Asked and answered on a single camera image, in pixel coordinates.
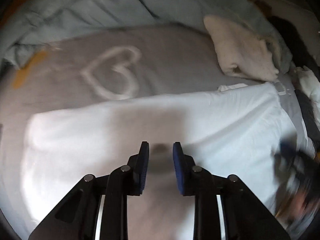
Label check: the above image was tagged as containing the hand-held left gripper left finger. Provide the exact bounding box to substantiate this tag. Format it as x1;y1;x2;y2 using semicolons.
28;141;150;240

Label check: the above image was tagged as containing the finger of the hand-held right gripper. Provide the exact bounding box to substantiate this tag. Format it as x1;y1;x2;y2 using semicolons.
274;140;304;172

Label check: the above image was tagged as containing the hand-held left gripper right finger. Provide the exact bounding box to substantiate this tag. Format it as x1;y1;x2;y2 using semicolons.
172;142;292;240

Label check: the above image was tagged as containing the white t-shirt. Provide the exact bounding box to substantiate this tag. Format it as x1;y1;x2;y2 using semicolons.
0;82;302;240

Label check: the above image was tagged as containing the small white cloth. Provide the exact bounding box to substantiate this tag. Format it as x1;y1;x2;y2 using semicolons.
295;65;320;102

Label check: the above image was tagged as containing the dark cloth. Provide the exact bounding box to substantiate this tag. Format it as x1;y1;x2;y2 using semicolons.
269;15;320;145

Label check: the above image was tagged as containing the cream cloth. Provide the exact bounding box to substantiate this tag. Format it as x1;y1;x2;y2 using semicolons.
203;14;280;82

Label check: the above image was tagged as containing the grey printed bed sheet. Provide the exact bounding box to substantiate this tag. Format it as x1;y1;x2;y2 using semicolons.
0;24;316;155

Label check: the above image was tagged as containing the grey-green blanket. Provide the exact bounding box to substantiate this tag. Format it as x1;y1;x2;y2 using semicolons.
0;0;294;74

